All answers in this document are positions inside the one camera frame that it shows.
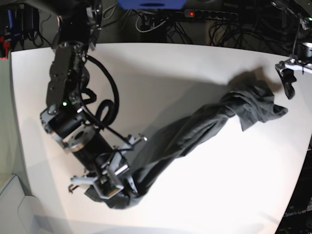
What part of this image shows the red black object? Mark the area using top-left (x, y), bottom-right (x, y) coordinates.
top-left (0, 35), bottom-right (10, 59)

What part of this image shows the blue box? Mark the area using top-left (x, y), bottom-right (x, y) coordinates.
top-left (118, 0), bottom-right (186, 9)

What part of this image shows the dark grey t-shirt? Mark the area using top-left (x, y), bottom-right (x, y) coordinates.
top-left (84, 82), bottom-right (288, 210)

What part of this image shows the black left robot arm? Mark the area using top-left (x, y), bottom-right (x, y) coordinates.
top-left (271, 0), bottom-right (312, 100)

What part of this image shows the black power strip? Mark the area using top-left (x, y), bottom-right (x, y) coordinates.
top-left (184, 9), bottom-right (238, 21)

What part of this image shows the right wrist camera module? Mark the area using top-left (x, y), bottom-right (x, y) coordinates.
top-left (93, 180), bottom-right (124, 199)

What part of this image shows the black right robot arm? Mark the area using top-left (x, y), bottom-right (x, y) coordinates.
top-left (27, 0), bottom-right (144, 201)

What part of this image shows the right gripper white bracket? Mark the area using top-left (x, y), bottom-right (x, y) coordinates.
top-left (68, 135), bottom-right (147, 200)

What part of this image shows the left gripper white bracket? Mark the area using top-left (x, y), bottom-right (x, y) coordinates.
top-left (275, 58), bottom-right (312, 99)

